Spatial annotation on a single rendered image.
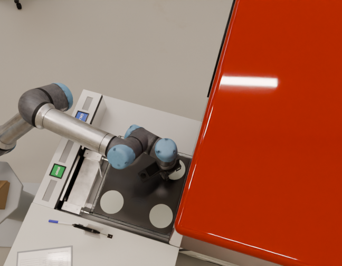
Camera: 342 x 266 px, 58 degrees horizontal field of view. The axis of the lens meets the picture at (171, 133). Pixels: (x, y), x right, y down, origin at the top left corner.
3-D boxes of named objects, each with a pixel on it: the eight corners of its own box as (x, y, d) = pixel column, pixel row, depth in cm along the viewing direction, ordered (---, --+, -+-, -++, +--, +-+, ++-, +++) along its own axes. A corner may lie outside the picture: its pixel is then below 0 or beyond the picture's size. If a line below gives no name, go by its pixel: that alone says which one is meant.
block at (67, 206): (83, 207, 133) (82, 206, 130) (80, 215, 132) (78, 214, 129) (66, 202, 133) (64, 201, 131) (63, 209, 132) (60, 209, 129)
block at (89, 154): (103, 155, 141) (102, 153, 139) (101, 162, 140) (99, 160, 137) (87, 151, 142) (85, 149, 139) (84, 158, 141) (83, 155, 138)
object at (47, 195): (107, 106, 157) (102, 93, 144) (64, 212, 138) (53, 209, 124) (89, 102, 158) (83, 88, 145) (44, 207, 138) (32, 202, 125)
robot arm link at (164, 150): (160, 131, 105) (182, 143, 103) (160, 142, 115) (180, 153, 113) (148, 150, 102) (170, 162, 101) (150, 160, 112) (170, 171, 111)
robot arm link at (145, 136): (122, 129, 102) (150, 144, 100) (136, 120, 112) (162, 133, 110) (115, 148, 106) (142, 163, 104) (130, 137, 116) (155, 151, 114)
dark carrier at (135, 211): (192, 159, 140) (192, 159, 140) (171, 235, 128) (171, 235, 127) (121, 139, 143) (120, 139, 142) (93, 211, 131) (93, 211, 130)
